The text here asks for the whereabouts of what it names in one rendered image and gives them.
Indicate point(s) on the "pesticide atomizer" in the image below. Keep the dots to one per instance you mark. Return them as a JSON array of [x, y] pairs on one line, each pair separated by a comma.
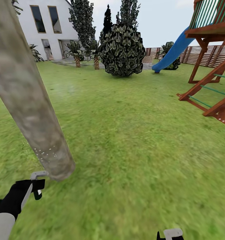
[[37, 194]]

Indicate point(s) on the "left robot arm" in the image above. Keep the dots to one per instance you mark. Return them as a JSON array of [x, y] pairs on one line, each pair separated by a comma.
[[15, 200]]

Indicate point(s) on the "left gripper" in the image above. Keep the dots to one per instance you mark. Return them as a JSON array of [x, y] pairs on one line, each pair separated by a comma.
[[39, 184]]

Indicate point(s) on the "garden chair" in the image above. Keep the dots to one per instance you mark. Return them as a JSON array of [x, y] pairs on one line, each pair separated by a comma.
[[148, 59]]

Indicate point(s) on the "fixed window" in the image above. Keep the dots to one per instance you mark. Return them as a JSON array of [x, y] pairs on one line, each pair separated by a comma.
[[47, 49]]

